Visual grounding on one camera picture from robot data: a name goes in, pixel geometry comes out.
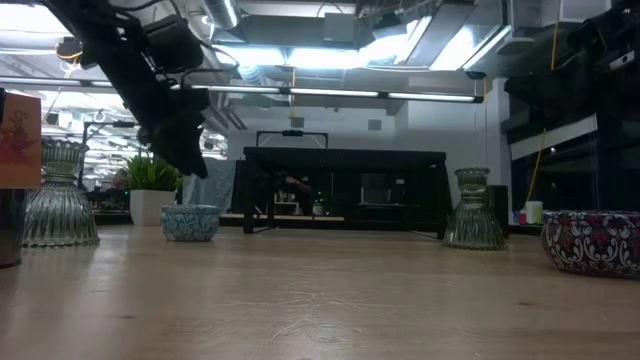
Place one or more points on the grey cloth cover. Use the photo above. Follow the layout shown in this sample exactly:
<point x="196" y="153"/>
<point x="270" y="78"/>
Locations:
<point x="215" y="190"/>

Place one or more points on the green plant white pot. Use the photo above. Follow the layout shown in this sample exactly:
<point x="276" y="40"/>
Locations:
<point x="150" y="200"/>

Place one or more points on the black ceiling device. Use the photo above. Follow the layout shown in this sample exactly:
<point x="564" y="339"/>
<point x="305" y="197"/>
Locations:
<point x="67" y="49"/>

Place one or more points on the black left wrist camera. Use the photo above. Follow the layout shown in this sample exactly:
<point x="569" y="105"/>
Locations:
<point x="172" y="45"/>

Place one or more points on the long LED light bar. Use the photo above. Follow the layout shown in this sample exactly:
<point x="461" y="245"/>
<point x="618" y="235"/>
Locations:
<point x="330" y="93"/>

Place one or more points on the black perforated metal shelf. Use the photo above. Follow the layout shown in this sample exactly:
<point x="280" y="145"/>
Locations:
<point x="345" y="157"/>

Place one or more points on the red small container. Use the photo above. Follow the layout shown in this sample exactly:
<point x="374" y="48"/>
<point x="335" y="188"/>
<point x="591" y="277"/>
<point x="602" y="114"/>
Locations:
<point x="522" y="218"/>

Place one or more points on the silver ceiling air duct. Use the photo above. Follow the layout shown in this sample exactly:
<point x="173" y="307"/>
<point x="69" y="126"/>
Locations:
<point x="222" y="12"/>

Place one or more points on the clear ribbed glass candlestick holder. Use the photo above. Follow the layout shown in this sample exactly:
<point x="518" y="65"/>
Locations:
<point x="60" y="210"/>
<point x="472" y="220"/>

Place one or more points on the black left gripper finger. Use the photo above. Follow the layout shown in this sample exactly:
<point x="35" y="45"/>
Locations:
<point x="192" y="140"/>
<point x="165" y="145"/>

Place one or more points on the blue patterned candle tin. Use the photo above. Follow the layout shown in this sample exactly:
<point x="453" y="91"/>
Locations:
<point x="190" y="224"/>

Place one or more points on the white plastic container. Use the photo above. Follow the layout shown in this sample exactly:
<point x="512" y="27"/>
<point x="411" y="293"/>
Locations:
<point x="534" y="212"/>

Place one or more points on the silver candle can orange tag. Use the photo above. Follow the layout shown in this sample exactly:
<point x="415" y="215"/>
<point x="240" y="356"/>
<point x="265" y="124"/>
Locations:
<point x="17" y="145"/>

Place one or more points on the grey square wall panel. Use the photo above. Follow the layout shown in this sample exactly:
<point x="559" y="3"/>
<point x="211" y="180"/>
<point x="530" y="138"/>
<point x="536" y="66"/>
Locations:
<point x="297" y="122"/>
<point x="375" y="125"/>

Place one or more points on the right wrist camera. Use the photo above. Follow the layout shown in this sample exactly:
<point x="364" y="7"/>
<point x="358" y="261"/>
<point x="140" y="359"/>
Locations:
<point x="622" y="60"/>

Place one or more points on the purple floral candle tin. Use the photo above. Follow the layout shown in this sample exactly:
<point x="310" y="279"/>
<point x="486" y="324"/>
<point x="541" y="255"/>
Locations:
<point x="592" y="245"/>

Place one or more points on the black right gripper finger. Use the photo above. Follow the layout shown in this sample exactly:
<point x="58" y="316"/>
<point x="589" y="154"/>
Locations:
<point x="560" y="96"/>
<point x="560" y="79"/>

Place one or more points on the person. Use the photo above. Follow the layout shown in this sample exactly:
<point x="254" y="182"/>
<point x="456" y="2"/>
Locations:
<point x="295" y="192"/>

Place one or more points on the black aluminium table frame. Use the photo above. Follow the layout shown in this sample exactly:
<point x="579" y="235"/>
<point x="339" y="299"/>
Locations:
<point x="115" y="218"/>

